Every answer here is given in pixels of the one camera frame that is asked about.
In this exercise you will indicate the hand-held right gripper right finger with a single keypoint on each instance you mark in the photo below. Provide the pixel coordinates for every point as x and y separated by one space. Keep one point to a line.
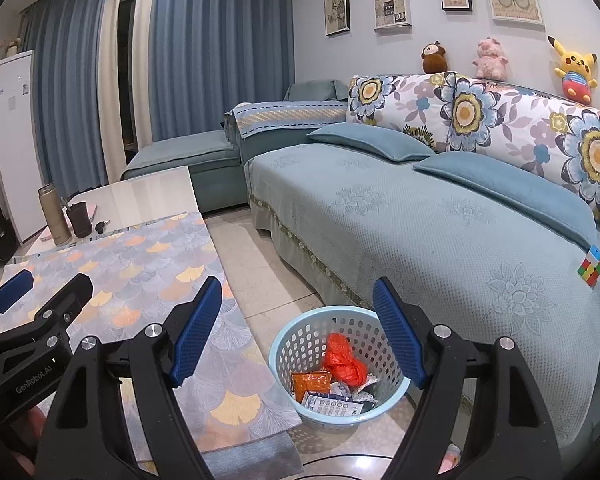
397 332

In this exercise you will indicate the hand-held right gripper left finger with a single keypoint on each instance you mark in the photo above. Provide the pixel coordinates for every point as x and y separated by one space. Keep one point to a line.
197 330

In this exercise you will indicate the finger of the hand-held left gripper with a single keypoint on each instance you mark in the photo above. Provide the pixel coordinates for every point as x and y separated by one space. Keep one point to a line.
55 307
12 287

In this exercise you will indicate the orange plastic bag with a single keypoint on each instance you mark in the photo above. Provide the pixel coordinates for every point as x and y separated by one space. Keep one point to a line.
342 360

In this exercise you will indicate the light blue perforated basket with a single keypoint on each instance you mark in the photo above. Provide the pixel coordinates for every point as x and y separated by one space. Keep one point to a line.
300 340

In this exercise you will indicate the white blue-print packet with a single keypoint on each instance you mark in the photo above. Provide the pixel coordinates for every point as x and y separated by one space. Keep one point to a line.
325 404

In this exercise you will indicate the orange snack packet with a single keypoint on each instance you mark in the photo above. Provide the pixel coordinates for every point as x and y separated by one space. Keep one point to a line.
310 385

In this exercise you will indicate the person's left hand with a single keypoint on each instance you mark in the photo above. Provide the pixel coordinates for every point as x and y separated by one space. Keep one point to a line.
34 417

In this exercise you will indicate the fan-patterned tablecloth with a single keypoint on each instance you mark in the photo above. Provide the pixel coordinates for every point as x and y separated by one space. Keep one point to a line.
145 270

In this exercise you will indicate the olive metal thermos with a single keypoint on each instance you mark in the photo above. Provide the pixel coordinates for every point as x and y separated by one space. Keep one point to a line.
55 215

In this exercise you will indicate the dark brown cup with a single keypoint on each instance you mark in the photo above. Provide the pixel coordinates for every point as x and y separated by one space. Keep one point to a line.
80 220

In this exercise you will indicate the black car keys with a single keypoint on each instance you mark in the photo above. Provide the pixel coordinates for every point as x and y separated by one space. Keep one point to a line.
101 227

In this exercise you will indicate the pink notebook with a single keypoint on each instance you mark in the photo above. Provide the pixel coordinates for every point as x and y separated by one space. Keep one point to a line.
92 210

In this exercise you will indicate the teal fabric sofa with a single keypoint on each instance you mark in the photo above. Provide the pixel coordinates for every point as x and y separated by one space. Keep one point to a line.
380 220

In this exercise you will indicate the white refrigerator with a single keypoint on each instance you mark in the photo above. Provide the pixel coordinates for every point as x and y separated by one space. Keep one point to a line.
17 145

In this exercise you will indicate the large blue pillow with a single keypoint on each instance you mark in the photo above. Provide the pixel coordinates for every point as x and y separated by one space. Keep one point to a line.
510 190

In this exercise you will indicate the small blue pillow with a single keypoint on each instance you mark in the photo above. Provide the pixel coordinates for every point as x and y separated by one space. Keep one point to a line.
370 142

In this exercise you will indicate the colourful puzzle cube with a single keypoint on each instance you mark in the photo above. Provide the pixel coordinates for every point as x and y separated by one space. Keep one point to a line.
592 266

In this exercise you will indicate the blue curtain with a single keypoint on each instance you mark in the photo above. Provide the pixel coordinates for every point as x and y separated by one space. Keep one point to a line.
65 85
220 50

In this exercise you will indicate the cream curtain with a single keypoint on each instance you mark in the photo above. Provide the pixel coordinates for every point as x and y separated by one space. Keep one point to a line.
110 85

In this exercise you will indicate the striped armrest towel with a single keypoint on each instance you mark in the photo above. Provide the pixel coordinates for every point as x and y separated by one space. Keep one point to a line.
285 115

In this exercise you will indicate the brown monkey plush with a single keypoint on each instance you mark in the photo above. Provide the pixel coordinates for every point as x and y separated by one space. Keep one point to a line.
434 57

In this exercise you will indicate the pink pig plush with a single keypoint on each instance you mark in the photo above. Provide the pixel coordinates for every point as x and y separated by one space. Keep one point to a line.
490 60

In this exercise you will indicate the yellow mouse plush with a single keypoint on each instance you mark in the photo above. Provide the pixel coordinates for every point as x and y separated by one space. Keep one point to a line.
575 72

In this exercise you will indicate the white framed collage picture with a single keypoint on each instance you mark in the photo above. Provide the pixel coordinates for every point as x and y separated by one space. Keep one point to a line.
392 8

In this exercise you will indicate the black framed butterfly picture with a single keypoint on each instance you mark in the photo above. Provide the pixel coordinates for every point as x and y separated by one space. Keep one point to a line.
336 10

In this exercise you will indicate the large white butterfly picture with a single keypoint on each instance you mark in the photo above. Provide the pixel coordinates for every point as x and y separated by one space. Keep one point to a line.
514 0

